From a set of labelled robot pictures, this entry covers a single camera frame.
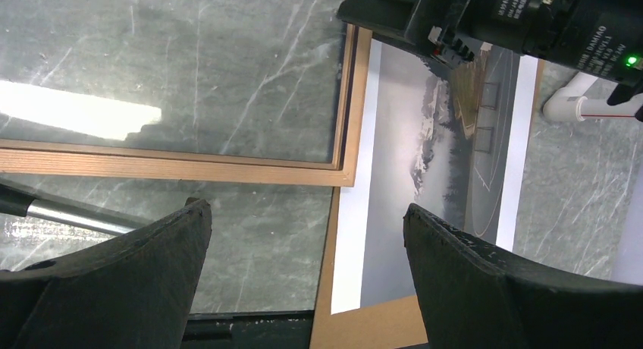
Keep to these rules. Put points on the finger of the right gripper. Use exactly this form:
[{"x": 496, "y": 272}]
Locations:
[{"x": 383, "y": 17}]

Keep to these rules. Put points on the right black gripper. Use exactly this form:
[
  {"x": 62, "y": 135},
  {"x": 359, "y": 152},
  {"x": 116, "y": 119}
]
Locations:
[{"x": 598, "y": 37}]

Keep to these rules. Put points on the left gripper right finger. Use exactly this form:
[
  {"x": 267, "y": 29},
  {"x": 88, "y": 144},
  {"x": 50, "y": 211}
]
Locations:
[{"x": 473, "y": 294}]

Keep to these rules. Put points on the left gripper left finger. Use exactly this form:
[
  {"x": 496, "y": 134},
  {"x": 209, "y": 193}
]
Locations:
[{"x": 132, "y": 291}]

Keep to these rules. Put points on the glossy photo white borders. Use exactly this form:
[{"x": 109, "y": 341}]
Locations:
[{"x": 453, "y": 143}]

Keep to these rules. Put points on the brown wooden picture frame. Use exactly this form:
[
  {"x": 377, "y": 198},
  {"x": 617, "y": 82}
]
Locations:
[{"x": 251, "y": 91}]

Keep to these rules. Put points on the white pvc pipe stand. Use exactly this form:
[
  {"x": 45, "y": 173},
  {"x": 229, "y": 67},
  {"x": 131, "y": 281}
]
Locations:
[{"x": 569, "y": 103}]

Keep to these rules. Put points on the brown cardboard backing board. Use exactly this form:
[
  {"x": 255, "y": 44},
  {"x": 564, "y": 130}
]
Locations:
[{"x": 338, "y": 322}]

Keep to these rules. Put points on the small claw hammer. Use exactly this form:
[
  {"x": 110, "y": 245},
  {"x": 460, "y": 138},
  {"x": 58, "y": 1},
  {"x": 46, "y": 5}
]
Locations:
[{"x": 23, "y": 204}]

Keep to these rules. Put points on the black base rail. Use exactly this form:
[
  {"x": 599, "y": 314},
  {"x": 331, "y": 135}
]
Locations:
[{"x": 281, "y": 329}]

